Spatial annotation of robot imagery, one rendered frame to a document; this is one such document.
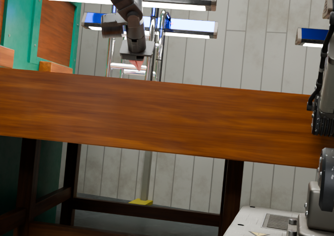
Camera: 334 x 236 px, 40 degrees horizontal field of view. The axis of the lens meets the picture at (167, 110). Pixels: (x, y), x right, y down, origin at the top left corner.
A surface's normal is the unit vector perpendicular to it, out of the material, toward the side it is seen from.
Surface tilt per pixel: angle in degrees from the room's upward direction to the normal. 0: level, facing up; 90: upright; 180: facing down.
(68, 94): 90
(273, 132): 90
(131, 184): 90
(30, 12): 90
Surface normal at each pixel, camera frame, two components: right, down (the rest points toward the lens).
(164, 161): -0.27, -0.03
